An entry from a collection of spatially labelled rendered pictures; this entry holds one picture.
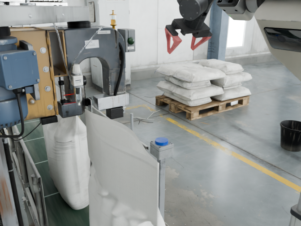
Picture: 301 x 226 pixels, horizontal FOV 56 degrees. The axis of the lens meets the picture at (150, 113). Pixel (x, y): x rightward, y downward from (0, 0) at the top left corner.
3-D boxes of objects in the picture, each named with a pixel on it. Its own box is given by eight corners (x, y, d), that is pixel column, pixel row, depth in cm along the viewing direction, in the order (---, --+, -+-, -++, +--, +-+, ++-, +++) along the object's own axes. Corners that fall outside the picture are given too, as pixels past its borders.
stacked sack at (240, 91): (252, 97, 438) (254, 87, 433) (221, 104, 405) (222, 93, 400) (231, 90, 472) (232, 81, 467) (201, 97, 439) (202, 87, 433)
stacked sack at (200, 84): (212, 88, 393) (213, 79, 389) (186, 91, 376) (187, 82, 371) (186, 78, 449) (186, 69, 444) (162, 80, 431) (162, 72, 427)
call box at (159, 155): (173, 155, 130) (174, 144, 128) (159, 160, 126) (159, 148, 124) (163, 149, 136) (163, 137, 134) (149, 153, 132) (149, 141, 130)
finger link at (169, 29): (157, 46, 89) (166, 20, 82) (174, 44, 93) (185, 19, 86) (168, 60, 86) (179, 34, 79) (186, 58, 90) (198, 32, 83)
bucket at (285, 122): (312, 149, 304) (317, 126, 295) (295, 156, 289) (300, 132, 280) (286, 139, 328) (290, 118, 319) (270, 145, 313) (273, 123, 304)
